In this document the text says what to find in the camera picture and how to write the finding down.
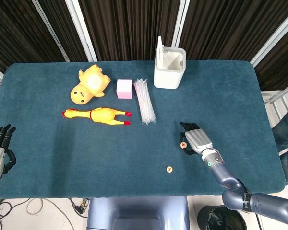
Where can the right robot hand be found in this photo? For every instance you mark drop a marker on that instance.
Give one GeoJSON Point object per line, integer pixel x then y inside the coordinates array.
{"type": "Point", "coordinates": [198, 140]}

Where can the wooden token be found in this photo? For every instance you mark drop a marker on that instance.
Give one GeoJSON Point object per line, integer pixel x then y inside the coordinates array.
{"type": "Point", "coordinates": [183, 145]}
{"type": "Point", "coordinates": [169, 169]}

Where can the wooden token bottom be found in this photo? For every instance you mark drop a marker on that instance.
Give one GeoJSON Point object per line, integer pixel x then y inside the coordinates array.
{"type": "Point", "coordinates": [169, 169]}

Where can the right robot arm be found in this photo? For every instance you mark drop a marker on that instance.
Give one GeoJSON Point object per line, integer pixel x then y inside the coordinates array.
{"type": "Point", "coordinates": [266, 203]}

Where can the bundle of wrapped straws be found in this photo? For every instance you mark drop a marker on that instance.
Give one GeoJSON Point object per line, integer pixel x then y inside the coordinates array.
{"type": "Point", "coordinates": [145, 103]}

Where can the white square trash bin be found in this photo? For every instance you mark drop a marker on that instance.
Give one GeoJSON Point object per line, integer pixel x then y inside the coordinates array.
{"type": "Point", "coordinates": [166, 77]}

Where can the bin with black bag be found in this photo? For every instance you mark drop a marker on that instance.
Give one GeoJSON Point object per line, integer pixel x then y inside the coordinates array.
{"type": "Point", "coordinates": [213, 219]}

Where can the person in blue jeans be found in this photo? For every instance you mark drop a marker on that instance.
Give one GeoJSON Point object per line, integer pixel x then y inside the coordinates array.
{"type": "Point", "coordinates": [285, 136]}

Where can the pale pink cube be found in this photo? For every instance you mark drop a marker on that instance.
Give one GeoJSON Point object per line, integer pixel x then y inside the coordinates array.
{"type": "Point", "coordinates": [124, 89]}

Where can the white metal rack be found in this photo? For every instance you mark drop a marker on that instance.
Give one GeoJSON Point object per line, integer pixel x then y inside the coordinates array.
{"type": "Point", "coordinates": [276, 95]}

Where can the teal tablecloth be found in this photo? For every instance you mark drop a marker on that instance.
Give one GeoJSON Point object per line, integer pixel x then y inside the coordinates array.
{"type": "Point", "coordinates": [86, 155]}

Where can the white bin lid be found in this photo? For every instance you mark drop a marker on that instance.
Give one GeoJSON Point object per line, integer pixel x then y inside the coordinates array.
{"type": "Point", "coordinates": [160, 55]}

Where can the blue-grey robot torso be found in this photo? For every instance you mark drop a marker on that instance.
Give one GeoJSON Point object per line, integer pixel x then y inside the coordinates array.
{"type": "Point", "coordinates": [134, 210]}

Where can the black power plug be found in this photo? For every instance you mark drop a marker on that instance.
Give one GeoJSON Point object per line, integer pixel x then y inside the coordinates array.
{"type": "Point", "coordinates": [80, 207]}

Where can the yellow rubber chicken toy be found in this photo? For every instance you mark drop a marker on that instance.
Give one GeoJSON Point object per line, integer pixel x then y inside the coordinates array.
{"type": "Point", "coordinates": [103, 115]}

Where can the yellow plush duck toy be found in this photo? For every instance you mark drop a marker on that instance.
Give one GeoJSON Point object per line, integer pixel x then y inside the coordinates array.
{"type": "Point", "coordinates": [81, 94]}

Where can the dark brown pleated curtain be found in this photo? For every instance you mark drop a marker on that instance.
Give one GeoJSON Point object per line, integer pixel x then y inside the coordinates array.
{"type": "Point", "coordinates": [134, 24]}

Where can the white frame post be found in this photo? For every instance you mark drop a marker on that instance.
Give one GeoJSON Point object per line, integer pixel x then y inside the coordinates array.
{"type": "Point", "coordinates": [51, 31]}
{"type": "Point", "coordinates": [273, 42]}
{"type": "Point", "coordinates": [82, 31]}
{"type": "Point", "coordinates": [180, 24]}

